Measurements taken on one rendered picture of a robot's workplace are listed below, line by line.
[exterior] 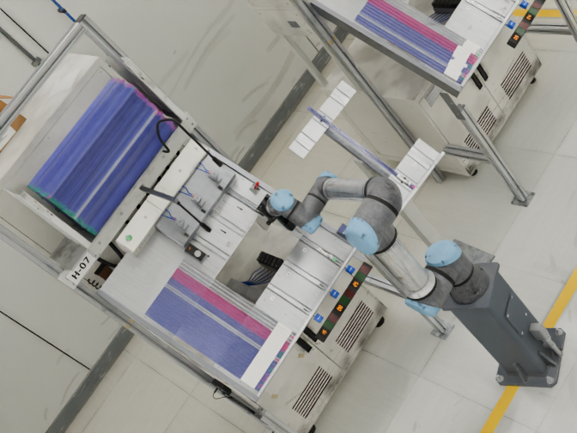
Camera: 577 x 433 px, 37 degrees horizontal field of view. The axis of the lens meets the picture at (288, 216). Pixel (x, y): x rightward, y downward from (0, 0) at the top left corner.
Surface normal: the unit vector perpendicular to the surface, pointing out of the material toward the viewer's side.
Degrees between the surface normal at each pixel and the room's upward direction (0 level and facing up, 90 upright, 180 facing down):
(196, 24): 90
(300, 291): 45
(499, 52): 90
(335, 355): 90
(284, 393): 90
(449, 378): 0
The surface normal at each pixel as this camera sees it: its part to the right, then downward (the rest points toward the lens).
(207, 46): 0.61, 0.20
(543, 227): -0.57, -0.56
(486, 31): 0.02, -0.26
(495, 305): 0.76, -0.09
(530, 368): -0.31, 0.82
